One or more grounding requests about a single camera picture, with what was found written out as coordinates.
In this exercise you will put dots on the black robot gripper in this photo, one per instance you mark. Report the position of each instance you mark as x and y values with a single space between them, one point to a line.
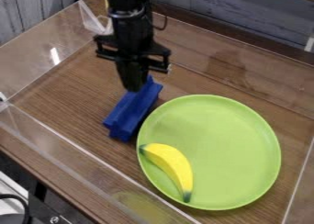
132 49

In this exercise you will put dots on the blue star-shaped block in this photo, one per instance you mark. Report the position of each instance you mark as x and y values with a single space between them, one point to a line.
131 110

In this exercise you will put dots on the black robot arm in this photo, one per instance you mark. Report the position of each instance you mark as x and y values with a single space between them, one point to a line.
129 7

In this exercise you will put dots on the green round plate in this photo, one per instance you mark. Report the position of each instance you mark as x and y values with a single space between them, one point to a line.
230 145

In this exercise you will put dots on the yellow labelled tin can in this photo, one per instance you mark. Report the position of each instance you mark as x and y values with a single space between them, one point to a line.
107 5

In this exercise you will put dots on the yellow toy banana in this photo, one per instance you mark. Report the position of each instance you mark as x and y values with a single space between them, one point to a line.
172 162

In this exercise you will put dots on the black equipment box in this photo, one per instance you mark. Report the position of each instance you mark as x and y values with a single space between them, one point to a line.
55 212

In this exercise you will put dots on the clear acrylic enclosure wall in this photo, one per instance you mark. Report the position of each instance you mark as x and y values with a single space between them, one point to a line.
61 89

